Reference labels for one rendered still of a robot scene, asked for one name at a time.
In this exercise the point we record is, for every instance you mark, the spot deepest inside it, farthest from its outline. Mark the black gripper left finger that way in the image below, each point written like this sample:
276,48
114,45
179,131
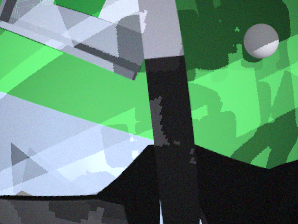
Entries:
133,198

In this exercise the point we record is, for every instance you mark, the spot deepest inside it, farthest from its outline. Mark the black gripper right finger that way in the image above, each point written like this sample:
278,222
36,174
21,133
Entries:
234,192

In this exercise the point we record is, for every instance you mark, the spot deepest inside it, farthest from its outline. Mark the green flat mat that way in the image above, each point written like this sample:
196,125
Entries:
243,107

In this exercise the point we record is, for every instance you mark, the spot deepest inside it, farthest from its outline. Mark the grey ball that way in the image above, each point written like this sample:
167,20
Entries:
261,40

